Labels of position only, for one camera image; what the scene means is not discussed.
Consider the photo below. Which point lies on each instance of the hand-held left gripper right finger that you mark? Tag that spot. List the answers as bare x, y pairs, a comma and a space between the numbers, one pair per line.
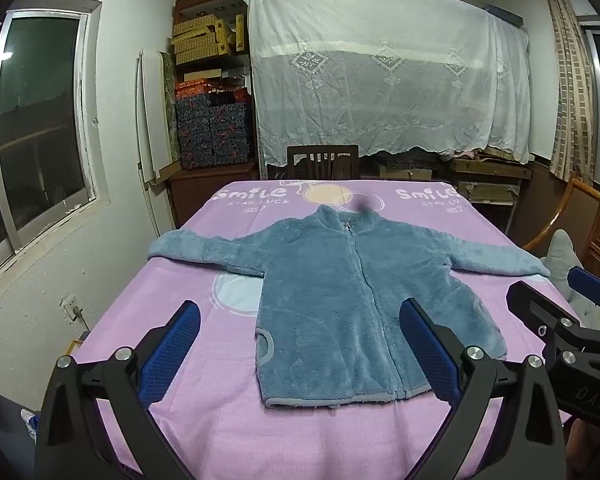
425, 345

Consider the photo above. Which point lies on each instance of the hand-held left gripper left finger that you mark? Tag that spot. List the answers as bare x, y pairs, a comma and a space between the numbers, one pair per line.
172, 345

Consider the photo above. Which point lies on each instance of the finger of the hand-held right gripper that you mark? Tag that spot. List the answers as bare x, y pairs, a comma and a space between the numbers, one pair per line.
535, 310
595, 287

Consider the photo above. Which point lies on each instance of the blue fleece jacket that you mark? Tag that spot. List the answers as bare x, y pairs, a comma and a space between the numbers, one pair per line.
330, 310

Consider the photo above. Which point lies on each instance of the person's right forearm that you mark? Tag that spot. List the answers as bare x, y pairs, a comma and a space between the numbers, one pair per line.
580, 447

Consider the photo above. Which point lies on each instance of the grey tufted cushion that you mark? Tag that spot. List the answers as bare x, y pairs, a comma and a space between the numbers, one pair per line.
562, 255

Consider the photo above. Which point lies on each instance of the round wooden armchair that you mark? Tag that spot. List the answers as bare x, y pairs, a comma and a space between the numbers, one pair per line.
595, 225

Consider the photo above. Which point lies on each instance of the pink printed bed sheet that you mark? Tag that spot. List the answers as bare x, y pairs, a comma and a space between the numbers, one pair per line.
220, 240

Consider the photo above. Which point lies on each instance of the stack of wooden crates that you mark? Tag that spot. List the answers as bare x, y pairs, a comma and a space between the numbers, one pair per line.
490, 180

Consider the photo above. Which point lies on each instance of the brown wooden shelf unit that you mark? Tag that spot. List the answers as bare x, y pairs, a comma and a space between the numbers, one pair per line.
195, 195

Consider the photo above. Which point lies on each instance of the white blue shoe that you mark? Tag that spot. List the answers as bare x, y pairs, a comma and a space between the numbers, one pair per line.
29, 420

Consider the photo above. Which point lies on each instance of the cardboard box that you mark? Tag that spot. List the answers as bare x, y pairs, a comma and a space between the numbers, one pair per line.
405, 172

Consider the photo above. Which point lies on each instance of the beige checked curtain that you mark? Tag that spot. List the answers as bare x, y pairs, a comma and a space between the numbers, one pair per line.
575, 85

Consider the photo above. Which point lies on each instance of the dark wooden chair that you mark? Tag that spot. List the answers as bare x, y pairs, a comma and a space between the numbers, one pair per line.
322, 160

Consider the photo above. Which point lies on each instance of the stack of dark floral boxes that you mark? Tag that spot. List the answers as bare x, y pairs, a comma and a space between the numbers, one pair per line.
215, 135

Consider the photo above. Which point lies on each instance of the white leaning boards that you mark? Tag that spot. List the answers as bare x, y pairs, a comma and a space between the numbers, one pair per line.
150, 120

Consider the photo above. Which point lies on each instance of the green marbled board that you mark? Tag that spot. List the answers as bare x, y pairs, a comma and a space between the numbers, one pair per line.
169, 105

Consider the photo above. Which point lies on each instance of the red orange patterned boxes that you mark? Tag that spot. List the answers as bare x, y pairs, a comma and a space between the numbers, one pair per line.
205, 87

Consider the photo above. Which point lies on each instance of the white lace cloth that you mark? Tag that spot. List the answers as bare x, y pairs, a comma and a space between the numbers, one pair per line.
380, 85

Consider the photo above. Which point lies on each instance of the wall socket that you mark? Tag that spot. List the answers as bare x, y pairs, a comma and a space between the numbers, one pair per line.
70, 307

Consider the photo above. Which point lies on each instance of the large aluminium frame window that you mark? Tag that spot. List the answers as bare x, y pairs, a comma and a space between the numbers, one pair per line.
35, 135

